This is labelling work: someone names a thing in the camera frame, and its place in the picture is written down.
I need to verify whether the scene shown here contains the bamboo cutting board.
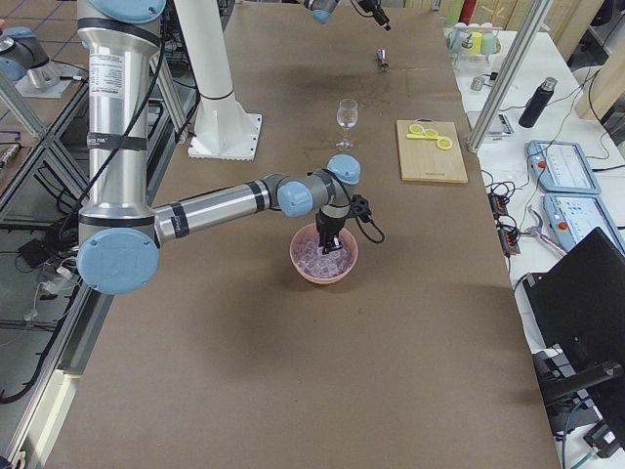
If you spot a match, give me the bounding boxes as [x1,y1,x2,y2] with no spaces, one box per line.
[396,119,468,184]

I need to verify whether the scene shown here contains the lemon slice lower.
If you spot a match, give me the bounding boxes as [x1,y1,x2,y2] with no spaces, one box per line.
[437,138,453,150]

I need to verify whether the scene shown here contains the aluminium frame post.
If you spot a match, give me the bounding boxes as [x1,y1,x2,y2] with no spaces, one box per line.
[467,0,554,154]

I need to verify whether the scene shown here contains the black water bottle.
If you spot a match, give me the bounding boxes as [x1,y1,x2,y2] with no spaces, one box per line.
[519,76,558,128]

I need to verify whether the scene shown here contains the steel jigger measuring cup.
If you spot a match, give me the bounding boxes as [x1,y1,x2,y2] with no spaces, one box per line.
[376,48,390,72]

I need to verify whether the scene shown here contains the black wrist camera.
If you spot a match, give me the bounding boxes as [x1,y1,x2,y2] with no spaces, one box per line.
[351,194,371,223]

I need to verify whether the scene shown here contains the clear wine glass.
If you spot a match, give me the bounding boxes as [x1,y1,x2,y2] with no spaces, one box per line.
[336,99,358,150]

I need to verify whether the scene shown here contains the grey plastic cup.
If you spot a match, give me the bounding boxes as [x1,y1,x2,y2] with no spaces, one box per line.
[480,32,497,56]

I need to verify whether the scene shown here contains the pink bowl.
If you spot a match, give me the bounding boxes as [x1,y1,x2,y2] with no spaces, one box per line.
[289,223,358,284]

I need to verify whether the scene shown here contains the yellow plastic cup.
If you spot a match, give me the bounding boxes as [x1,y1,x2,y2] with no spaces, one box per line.
[469,31,483,54]

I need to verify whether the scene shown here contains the black laptop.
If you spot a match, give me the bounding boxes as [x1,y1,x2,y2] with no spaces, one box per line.
[522,228,624,366]

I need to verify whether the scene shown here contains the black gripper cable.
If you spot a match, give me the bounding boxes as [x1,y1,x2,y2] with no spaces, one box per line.
[341,185,386,244]

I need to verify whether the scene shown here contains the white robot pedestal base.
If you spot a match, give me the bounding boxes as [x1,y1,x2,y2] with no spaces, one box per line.
[175,0,263,161]

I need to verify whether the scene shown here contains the yellow plastic knife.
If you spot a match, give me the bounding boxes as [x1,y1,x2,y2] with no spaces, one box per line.
[405,133,441,142]

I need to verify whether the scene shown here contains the lemon slice upper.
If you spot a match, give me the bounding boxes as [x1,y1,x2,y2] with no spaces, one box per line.
[409,124,425,135]

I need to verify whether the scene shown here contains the blue teach pendant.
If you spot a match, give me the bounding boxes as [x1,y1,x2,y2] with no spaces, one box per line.
[525,140,602,194]
[543,192,624,252]

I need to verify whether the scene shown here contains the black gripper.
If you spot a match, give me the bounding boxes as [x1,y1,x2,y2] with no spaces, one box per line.
[315,212,347,255]
[355,0,391,31]

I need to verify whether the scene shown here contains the clear ice cubes pile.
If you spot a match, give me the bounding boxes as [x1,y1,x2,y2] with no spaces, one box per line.
[293,238,354,278]

